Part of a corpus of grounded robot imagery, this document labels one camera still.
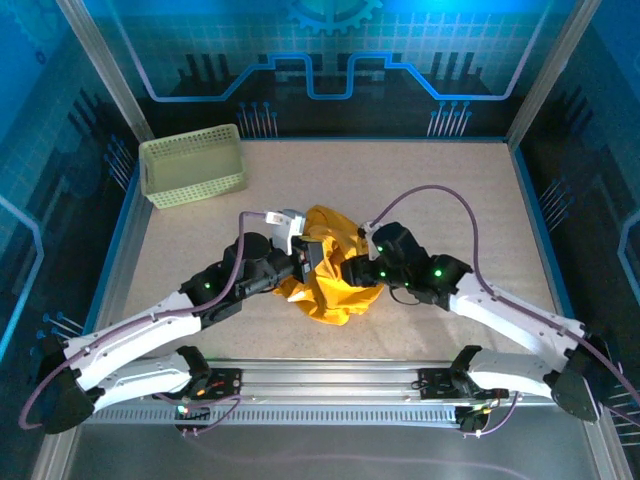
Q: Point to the yellow t-shirt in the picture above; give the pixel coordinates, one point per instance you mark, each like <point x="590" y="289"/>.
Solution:
<point x="330" y="300"/>

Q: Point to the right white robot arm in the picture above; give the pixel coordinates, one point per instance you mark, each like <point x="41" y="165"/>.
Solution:
<point x="500" y="310"/>

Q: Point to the light green plastic basket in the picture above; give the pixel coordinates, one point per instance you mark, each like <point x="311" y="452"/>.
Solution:
<point x="195" y="165"/>

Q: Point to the blue table side border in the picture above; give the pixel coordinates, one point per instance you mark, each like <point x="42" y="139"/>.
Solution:
<point x="113" y="250"/>

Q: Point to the small black controller box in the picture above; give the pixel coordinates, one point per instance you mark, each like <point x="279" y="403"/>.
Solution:
<point x="470" y="422"/>
<point x="192" y="415"/>

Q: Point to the grey metal sheet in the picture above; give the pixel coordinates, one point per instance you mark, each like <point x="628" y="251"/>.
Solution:
<point x="320" y="450"/>

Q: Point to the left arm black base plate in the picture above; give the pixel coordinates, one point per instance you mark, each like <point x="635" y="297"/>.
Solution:
<point x="227" y="376"/>

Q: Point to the aluminium mounting rail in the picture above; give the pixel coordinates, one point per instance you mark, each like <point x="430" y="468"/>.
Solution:
<point x="325" y="380"/>

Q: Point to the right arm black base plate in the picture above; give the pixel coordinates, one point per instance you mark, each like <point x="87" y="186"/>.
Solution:
<point x="435" y="382"/>

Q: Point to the aluminium frame post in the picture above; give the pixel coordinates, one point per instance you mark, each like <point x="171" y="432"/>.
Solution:
<point x="545" y="75"/>
<point x="107" y="75"/>

